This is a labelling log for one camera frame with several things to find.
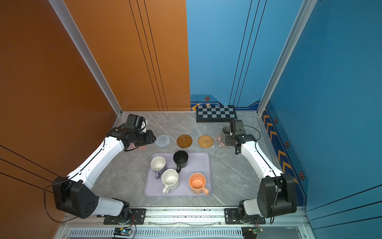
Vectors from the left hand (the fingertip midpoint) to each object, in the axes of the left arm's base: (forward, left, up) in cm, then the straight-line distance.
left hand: (154, 137), depth 82 cm
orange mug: (-19, -24, -17) cm, 35 cm away
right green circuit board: (-41, -50, -19) cm, 68 cm away
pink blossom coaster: (-11, +2, +7) cm, 14 cm away
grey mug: (+12, -43, -8) cm, 45 cm away
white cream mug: (-17, -9, -17) cm, 25 cm away
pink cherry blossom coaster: (+10, -40, -18) cm, 45 cm away
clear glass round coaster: (+10, 0, -18) cm, 20 cm away
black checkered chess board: (+34, -40, -15) cm, 54 cm away
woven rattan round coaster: (+10, -30, -18) cm, 36 cm away
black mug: (-6, -14, -13) cm, 20 cm away
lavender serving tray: (-6, -25, -18) cm, 32 cm away
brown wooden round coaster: (+9, -15, -18) cm, 25 cm away
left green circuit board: (-41, +11, -20) cm, 47 cm away
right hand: (+3, -44, -4) cm, 45 cm away
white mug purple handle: (-8, -1, -16) cm, 18 cm away
